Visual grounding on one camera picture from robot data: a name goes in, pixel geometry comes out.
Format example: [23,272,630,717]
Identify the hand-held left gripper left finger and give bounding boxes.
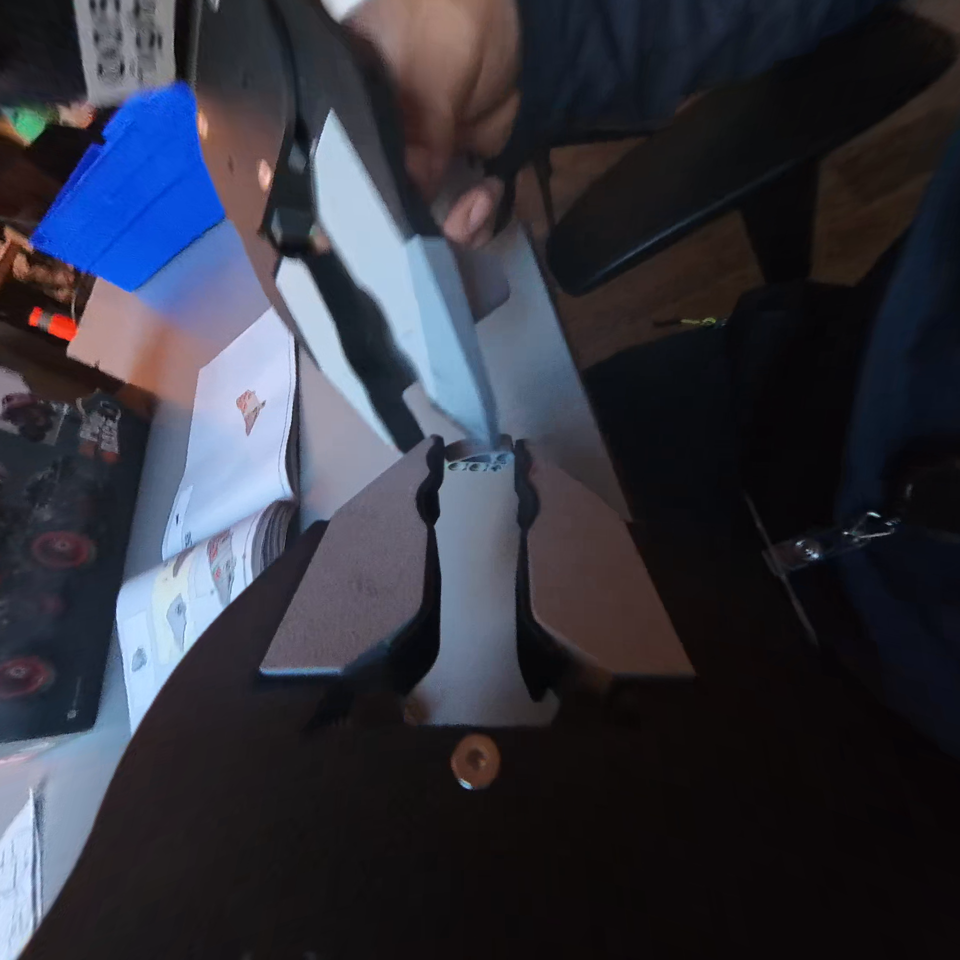
[258,435,445,695]

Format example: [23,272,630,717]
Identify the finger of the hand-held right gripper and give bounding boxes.
[273,251,429,453]
[309,108,520,455]

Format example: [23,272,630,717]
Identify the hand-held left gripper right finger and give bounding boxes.
[513,438,695,702]

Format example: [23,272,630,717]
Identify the grey lego beam piece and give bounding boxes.
[444,438,519,475]

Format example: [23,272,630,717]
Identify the person's right forearm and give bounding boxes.
[517,0,894,147]

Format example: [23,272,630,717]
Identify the lego instruction booklet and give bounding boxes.
[116,306,303,735]

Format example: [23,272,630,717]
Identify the black lego set box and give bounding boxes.
[0,366,153,745]

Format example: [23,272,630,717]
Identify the person's right hand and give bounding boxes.
[348,0,526,250]

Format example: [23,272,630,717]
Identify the blue plastic bin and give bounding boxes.
[30,81,228,294]

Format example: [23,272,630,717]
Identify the black backpack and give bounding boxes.
[583,279,912,676]

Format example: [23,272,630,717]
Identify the clear badge holder clip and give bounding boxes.
[761,510,903,580]

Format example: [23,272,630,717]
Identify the orange marker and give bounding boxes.
[28,304,81,340]

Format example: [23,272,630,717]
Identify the white printed paper sheet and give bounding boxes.
[0,778,48,960]

